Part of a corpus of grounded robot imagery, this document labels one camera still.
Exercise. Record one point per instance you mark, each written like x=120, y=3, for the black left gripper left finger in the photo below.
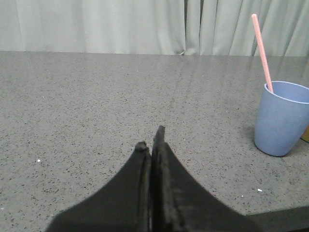
x=122, y=205

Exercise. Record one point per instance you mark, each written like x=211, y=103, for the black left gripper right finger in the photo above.
x=181, y=204

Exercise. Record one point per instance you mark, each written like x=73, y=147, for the pink chopstick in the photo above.
x=261, y=48

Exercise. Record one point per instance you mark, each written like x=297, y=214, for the blue plastic cup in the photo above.
x=282, y=118

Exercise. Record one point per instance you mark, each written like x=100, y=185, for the bamboo cylinder holder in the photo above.
x=305, y=135

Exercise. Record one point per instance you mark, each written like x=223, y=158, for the white curtain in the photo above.
x=178, y=27

